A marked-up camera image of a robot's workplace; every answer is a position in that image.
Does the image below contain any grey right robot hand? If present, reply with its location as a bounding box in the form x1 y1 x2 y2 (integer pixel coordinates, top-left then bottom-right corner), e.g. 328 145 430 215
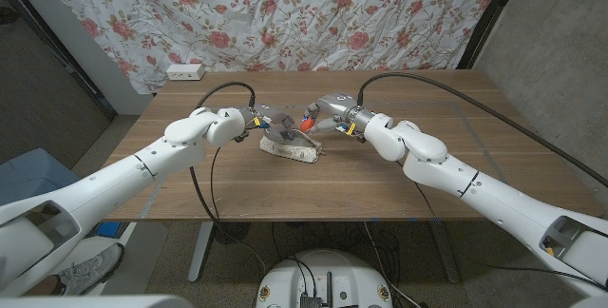
299 91 377 134

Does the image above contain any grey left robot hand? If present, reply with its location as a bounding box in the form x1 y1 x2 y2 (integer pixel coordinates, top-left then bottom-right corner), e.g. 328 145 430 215
244 103 296 144

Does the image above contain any cream floral pen bag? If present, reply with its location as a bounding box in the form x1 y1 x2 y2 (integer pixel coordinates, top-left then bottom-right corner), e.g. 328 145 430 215
258 130 328 164

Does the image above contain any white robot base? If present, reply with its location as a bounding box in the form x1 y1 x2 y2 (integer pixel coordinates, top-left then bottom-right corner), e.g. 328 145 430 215
256 249 393 308

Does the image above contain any white power strip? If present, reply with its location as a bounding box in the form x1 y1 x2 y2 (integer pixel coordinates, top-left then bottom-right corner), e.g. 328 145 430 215
165 63 206 82

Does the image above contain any floral backdrop cloth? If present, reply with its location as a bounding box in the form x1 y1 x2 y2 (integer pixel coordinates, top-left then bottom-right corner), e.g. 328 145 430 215
32 0 509 95

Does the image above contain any black round floor disc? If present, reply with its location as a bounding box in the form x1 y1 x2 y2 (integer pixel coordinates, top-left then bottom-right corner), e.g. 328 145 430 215
212 221 251 245

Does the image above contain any white table leg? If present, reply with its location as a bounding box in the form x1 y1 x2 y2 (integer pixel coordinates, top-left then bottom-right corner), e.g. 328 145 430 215
187 221 215 283

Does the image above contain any black backdrop stand pole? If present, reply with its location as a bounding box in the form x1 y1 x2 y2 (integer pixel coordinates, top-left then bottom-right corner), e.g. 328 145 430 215
456 0 526 70

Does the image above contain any grey table leg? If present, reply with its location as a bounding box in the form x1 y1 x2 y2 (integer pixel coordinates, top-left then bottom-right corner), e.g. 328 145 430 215
429 220 462 284

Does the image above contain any grey sneaker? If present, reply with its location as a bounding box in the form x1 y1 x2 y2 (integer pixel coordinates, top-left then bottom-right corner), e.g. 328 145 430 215
56 242 125 297

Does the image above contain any blue plastic bin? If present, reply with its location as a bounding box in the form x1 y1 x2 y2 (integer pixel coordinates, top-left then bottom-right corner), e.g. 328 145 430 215
0 147 82 207

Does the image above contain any white robot chest edge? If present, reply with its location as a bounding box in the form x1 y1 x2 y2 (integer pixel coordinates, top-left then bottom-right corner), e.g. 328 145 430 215
0 294 194 308

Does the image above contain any person's bare leg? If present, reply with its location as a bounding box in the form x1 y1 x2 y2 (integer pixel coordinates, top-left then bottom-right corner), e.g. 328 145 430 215
22 274 66 298

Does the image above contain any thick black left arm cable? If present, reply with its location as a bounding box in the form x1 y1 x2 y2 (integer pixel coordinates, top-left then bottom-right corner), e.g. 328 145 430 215
188 81 268 280

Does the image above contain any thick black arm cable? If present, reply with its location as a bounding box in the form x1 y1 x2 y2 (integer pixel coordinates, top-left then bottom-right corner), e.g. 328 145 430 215
356 71 608 188
188 81 268 280

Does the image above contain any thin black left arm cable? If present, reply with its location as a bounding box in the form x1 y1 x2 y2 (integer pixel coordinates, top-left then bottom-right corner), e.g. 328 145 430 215
209 145 225 226

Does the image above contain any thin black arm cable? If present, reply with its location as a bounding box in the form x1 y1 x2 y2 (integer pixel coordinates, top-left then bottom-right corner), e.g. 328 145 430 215
209 145 225 226
396 160 441 233

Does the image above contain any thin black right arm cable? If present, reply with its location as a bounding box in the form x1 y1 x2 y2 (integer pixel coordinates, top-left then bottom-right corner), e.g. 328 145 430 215
396 160 441 233

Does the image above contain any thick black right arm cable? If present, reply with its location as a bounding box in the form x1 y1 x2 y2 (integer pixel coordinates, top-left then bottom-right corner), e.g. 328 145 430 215
356 71 608 188

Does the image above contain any white floor cable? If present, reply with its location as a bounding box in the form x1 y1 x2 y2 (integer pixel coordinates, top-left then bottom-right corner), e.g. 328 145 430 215
363 221 422 308

